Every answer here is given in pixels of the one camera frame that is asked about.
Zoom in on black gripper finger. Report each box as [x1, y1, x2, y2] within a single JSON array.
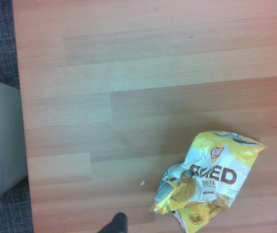
[[97, 212, 129, 233]]

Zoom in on yellow white Lay's chip bag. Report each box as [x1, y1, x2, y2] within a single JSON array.
[[149, 131, 268, 233]]

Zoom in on grey plastic trash bin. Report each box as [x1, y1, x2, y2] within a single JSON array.
[[0, 77, 29, 207]]

